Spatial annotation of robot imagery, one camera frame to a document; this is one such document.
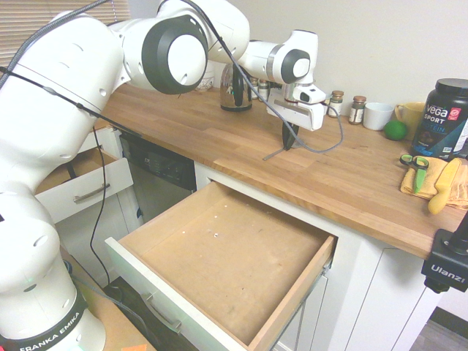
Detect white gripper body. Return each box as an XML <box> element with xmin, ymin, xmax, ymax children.
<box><xmin>265</xmin><ymin>97</ymin><xmax>327</xmax><ymax>132</ymax></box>

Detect silver metal fork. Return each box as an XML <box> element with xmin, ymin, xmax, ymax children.
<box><xmin>263</xmin><ymin>145</ymin><xmax>294</xmax><ymax>162</ymax></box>

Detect large open wooden drawer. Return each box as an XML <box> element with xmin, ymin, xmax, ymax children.
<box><xmin>105</xmin><ymin>181</ymin><xmax>339</xmax><ymax>351</ymax></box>

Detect small open white drawer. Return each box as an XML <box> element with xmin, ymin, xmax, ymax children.
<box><xmin>34</xmin><ymin>146</ymin><xmax>135</xmax><ymax>224</ymax></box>

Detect spice jar with copper lid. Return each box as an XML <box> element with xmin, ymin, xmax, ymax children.
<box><xmin>348</xmin><ymin>95</ymin><xmax>367</xmax><ymax>126</ymax></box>
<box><xmin>328</xmin><ymin>90</ymin><xmax>344</xmax><ymax>118</ymax></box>

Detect stainless steel electric kettle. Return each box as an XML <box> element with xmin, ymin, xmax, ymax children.
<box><xmin>220</xmin><ymin>64</ymin><xmax>254</xmax><ymax>113</ymax></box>

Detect plain white cup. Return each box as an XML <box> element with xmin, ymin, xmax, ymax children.
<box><xmin>363</xmin><ymin>102</ymin><xmax>396</xmax><ymax>131</ymax></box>

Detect green lime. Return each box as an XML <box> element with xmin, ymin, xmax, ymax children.
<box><xmin>383</xmin><ymin>120</ymin><xmax>409</xmax><ymax>141</ymax></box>

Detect white patterned ceramic jar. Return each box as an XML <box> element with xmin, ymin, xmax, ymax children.
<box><xmin>195</xmin><ymin>58</ymin><xmax>216</xmax><ymax>94</ymax></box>

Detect yellow ceramic mug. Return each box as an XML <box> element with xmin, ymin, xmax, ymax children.
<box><xmin>393</xmin><ymin>102</ymin><xmax>427</xmax><ymax>135</ymax></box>

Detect black stainless dishwasher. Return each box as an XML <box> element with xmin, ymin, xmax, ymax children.
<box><xmin>119</xmin><ymin>132</ymin><xmax>197</xmax><ymax>224</ymax></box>

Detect black Vega protein tub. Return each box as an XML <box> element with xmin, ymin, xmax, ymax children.
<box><xmin>409</xmin><ymin>78</ymin><xmax>468</xmax><ymax>162</ymax></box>

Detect yellow knife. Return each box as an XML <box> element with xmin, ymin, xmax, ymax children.
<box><xmin>428</xmin><ymin>157</ymin><xmax>462</xmax><ymax>215</ymax></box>

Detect yellow folded cloth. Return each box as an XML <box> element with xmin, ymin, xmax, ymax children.
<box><xmin>400</xmin><ymin>156</ymin><xmax>468</xmax><ymax>211</ymax></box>

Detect white base cabinet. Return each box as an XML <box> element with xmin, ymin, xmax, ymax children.
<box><xmin>193</xmin><ymin>160</ymin><xmax>451</xmax><ymax>351</ymax></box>

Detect brown robot mounting board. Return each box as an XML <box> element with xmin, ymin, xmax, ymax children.
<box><xmin>58</xmin><ymin>248</ymin><xmax>156</xmax><ymax>351</ymax></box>

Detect window blinds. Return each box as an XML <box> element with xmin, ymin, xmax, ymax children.
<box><xmin>0</xmin><ymin>0</ymin><xmax>131</xmax><ymax>69</ymax></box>

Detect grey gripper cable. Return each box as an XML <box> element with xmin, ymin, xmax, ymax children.
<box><xmin>268</xmin><ymin>93</ymin><xmax>346</xmax><ymax>154</ymax></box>

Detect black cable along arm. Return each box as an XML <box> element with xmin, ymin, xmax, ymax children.
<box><xmin>178</xmin><ymin>0</ymin><xmax>271</xmax><ymax>106</ymax></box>

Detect green handled scissors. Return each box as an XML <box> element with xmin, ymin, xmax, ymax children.
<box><xmin>399</xmin><ymin>154</ymin><xmax>431</xmax><ymax>195</ymax></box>

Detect hanging black cable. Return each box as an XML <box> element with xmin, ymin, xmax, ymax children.
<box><xmin>88</xmin><ymin>126</ymin><xmax>113</xmax><ymax>290</ymax></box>

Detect black camera clamp stand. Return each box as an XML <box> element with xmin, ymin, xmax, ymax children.
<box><xmin>420</xmin><ymin>219</ymin><xmax>468</xmax><ymax>295</ymax></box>

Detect silver small drawer handle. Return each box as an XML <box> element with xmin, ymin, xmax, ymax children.
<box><xmin>72</xmin><ymin>182</ymin><xmax>112</xmax><ymax>204</ymax></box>

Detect silver large drawer handle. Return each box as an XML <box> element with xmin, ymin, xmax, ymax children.
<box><xmin>143</xmin><ymin>292</ymin><xmax>183</xmax><ymax>335</ymax></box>

